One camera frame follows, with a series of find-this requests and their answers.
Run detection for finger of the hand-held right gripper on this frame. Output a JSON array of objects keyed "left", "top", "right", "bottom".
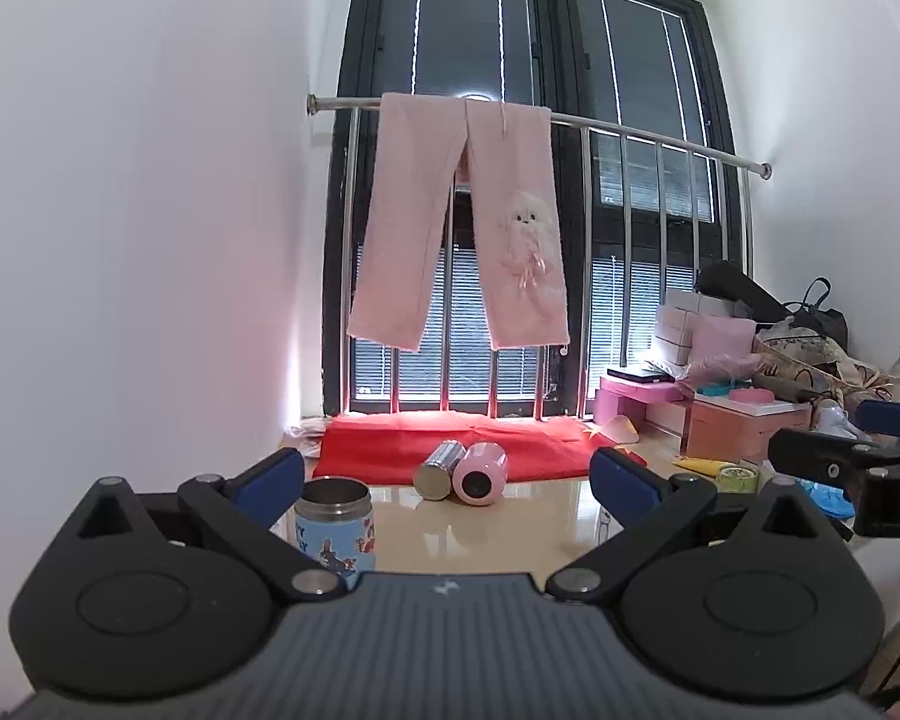
[
  {"left": 767, "top": 427, "right": 900, "bottom": 487},
  {"left": 855, "top": 399, "right": 900, "bottom": 440}
]

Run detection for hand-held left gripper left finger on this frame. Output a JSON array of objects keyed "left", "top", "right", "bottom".
[{"left": 71, "top": 448, "right": 347, "bottom": 605}]

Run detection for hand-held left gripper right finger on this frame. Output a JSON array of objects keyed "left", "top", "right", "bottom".
[{"left": 546, "top": 446, "right": 827, "bottom": 605}]

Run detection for blue cartoon print steel cup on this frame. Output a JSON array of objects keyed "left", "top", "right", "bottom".
[{"left": 294, "top": 477, "right": 377, "bottom": 592}]

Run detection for silver steel cup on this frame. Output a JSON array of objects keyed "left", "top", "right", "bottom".
[{"left": 413, "top": 441, "right": 467, "bottom": 502}]

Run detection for white bottle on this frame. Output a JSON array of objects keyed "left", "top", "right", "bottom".
[{"left": 813, "top": 398, "right": 854, "bottom": 437}]

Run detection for blue cloth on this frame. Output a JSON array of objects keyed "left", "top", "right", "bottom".
[{"left": 801, "top": 483, "right": 850, "bottom": 520}]

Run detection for pink shell shaped item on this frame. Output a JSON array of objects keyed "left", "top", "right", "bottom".
[{"left": 591, "top": 414, "right": 641, "bottom": 446}]

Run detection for white plastic bag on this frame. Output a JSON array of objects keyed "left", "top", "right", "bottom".
[{"left": 283, "top": 418, "right": 334, "bottom": 460}]

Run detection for green tape roll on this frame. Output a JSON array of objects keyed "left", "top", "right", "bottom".
[{"left": 715, "top": 463, "right": 760, "bottom": 495}]

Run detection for salmon cardboard box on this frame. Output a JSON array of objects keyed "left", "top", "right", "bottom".
[{"left": 681, "top": 392, "right": 812, "bottom": 461}]

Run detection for pink stand box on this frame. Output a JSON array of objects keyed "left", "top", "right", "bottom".
[{"left": 596, "top": 373, "right": 692, "bottom": 432}]

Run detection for beige patterned bag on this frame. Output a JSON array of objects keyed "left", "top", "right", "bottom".
[{"left": 754, "top": 317, "right": 893, "bottom": 402}]

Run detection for red cloth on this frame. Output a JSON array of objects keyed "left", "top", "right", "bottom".
[{"left": 311, "top": 411, "right": 632, "bottom": 485}]

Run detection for black handbag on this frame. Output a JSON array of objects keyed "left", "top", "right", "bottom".
[{"left": 780, "top": 277, "right": 849, "bottom": 352}]

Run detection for pink square box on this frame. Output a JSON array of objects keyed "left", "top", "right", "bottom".
[{"left": 688, "top": 315, "right": 758, "bottom": 380}]

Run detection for stack of white boxes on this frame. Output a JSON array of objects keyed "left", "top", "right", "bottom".
[{"left": 651, "top": 291, "right": 745, "bottom": 370}]

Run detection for black fabric bag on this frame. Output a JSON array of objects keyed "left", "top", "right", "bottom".
[{"left": 694, "top": 260, "right": 796, "bottom": 323}]

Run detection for pink pants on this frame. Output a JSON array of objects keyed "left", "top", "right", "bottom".
[{"left": 346, "top": 92, "right": 571, "bottom": 354}]

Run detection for metal window railing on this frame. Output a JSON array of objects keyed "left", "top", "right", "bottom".
[{"left": 305, "top": 93, "right": 776, "bottom": 422}]

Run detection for black framed window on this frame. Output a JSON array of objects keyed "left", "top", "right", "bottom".
[{"left": 321, "top": 0, "right": 756, "bottom": 422}]

